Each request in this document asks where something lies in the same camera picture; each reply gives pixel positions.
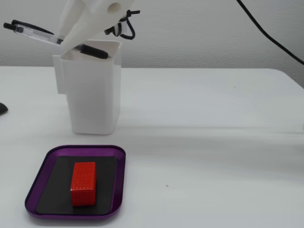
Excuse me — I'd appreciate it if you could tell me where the black clear ballpoint pen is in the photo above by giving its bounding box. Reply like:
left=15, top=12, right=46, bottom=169
left=3, top=20, right=109, bottom=59

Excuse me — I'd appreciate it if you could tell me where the white plastic pen holder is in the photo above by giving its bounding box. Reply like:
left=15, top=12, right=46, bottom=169
left=52, top=39, right=123, bottom=136

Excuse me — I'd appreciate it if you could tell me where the black cable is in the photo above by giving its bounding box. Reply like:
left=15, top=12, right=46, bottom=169
left=104, top=0, right=304, bottom=65

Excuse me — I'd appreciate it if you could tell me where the red studded block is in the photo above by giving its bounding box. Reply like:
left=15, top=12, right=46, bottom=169
left=70, top=161, right=97, bottom=207

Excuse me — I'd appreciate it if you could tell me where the black rubber tray mat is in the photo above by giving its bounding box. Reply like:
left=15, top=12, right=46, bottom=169
left=35, top=155, right=118, bottom=216

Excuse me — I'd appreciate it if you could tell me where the purple metal tray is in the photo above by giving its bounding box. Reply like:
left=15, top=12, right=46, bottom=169
left=24, top=144, right=126, bottom=219

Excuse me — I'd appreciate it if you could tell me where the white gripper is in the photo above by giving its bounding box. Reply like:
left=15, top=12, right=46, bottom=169
left=59, top=0, right=136, bottom=50

